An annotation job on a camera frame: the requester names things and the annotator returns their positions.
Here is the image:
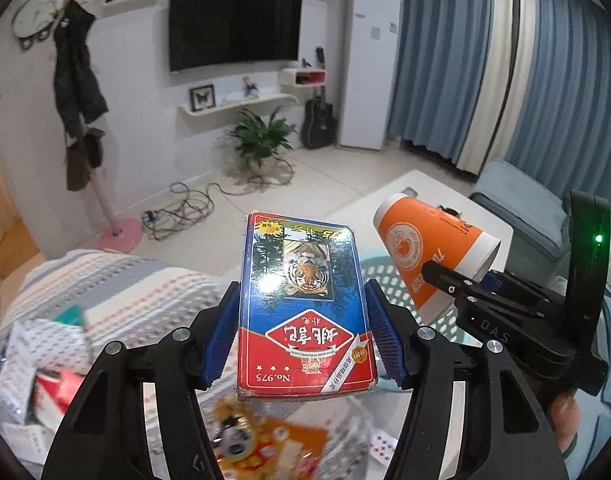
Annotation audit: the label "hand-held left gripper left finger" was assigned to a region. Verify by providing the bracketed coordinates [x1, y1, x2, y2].
[41, 281, 241, 480]

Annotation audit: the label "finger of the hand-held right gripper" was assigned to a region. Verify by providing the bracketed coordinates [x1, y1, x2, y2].
[419, 259, 536, 350]
[485, 270, 564, 329]

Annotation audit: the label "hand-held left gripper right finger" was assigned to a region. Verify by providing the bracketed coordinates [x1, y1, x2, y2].
[364, 280, 569, 480]

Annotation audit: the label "light blue plastic basket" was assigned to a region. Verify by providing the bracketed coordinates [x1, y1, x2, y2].
[360, 252, 466, 361]

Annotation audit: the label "playing card box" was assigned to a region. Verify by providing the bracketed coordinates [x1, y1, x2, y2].
[235, 211, 379, 402]

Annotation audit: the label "orange paper cup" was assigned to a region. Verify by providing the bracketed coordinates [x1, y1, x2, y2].
[373, 192, 501, 321]

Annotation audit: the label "person's right hand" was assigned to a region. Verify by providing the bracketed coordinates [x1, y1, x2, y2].
[550, 392, 582, 456]

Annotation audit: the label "yellow printed packet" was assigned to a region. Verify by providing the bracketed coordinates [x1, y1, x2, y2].
[212, 395, 260, 466]

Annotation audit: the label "blue sofa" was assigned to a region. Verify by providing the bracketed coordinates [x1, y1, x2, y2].
[470, 160, 573, 261]

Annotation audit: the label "striped blanket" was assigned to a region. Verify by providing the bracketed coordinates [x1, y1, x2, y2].
[0, 249, 236, 396]

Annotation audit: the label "diamonds playing card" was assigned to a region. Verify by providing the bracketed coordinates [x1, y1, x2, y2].
[369, 431, 399, 464]

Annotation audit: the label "orange cloth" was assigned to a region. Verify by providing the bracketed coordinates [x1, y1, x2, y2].
[205, 400, 331, 480]

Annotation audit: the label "pink coat rack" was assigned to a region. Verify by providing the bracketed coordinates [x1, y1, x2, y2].
[55, 0, 143, 253]

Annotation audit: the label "red white packet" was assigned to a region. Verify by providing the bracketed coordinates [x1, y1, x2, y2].
[35, 370, 88, 423]

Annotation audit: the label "white dotted plastic bag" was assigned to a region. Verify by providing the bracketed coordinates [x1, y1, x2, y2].
[0, 320, 91, 426]

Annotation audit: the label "potted green plant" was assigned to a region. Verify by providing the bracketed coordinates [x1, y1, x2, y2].
[228, 107, 298, 171]

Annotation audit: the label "black guitar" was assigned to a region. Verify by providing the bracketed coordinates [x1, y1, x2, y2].
[301, 97, 337, 150]

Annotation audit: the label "brown bag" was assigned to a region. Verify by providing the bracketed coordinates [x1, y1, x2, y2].
[65, 127, 105, 192]

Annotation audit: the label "framed butterfly picture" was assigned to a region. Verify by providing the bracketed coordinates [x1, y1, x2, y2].
[188, 84, 216, 111]

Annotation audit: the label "blue white curtain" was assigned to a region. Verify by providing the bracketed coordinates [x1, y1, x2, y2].
[385, 0, 611, 201]

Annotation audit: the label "white refrigerator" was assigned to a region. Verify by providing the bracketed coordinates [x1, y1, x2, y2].
[338, 0, 403, 152]

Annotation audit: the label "rounded white shelf red inside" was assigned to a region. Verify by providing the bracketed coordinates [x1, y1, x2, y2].
[278, 66, 327, 101]

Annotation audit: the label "black coat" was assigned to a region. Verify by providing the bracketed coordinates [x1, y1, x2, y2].
[52, 0, 109, 136]

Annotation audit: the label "black curved television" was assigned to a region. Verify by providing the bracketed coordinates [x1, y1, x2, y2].
[168, 0, 303, 75]

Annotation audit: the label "black floor cables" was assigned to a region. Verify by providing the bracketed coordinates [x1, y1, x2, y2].
[145, 157, 293, 241]

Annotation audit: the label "long white wall shelf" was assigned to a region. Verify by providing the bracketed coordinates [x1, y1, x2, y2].
[178, 92, 298, 118]

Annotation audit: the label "black round wall decoration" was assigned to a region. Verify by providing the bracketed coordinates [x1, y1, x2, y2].
[12, 0, 66, 51]

